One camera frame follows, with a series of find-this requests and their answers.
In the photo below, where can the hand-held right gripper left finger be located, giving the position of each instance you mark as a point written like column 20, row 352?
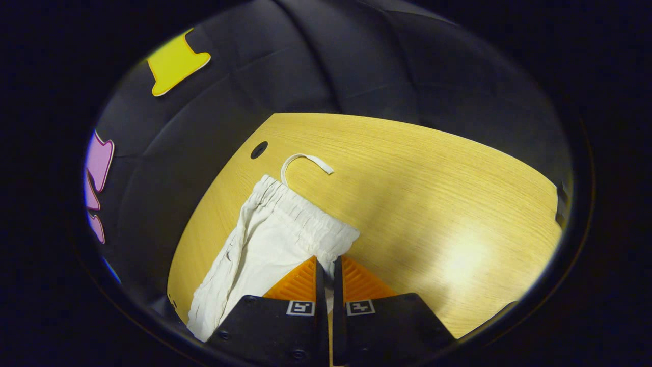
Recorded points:
column 275, row 331

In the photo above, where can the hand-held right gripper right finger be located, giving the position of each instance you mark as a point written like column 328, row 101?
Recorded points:
column 387, row 331

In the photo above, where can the white jeans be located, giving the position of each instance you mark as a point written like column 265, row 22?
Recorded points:
column 265, row 244

